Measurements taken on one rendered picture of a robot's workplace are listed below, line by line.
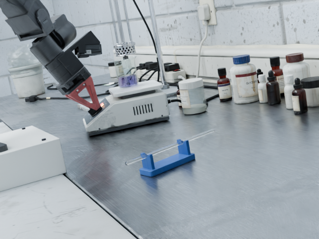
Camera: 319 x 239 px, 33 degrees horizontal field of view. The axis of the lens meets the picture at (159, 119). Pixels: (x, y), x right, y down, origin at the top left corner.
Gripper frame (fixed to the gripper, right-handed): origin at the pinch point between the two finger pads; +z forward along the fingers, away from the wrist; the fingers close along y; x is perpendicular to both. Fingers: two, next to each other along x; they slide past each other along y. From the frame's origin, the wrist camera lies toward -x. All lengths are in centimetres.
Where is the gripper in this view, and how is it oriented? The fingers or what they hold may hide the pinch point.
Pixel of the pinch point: (95, 106)
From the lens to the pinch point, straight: 126.9
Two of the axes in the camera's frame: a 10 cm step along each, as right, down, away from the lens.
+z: 6.2, 7.4, 2.6
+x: -6.9, 6.7, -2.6
